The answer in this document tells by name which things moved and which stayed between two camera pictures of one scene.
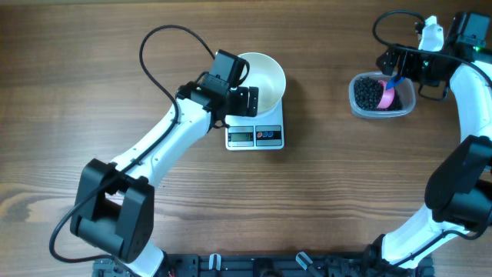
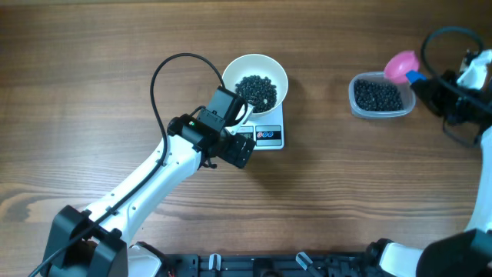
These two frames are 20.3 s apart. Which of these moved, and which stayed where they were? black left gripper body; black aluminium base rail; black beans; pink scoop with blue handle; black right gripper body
Moved: black left gripper body; black right gripper body; pink scoop with blue handle
Stayed: black beans; black aluminium base rail
